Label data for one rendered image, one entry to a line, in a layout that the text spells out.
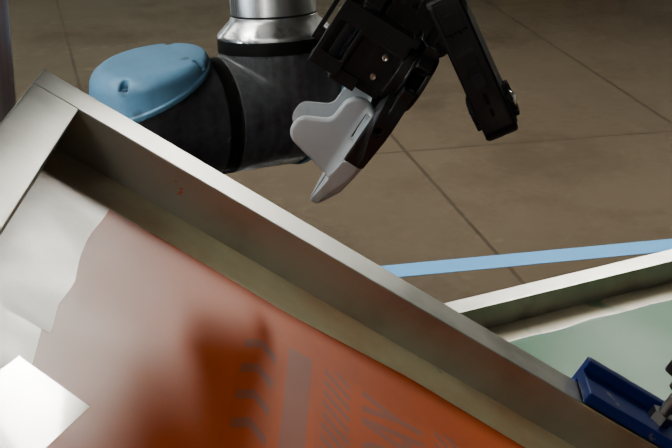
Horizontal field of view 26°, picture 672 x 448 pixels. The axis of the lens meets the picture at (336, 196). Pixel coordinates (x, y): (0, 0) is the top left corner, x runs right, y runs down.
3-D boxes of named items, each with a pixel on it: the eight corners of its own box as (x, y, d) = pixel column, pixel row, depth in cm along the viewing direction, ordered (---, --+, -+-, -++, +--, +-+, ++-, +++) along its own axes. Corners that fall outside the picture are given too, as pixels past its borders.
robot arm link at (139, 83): (75, 178, 146) (66, 46, 141) (200, 158, 151) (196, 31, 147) (115, 216, 136) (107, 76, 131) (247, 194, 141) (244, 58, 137)
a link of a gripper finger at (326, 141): (260, 168, 109) (325, 67, 106) (327, 208, 110) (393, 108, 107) (257, 182, 106) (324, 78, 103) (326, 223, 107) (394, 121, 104)
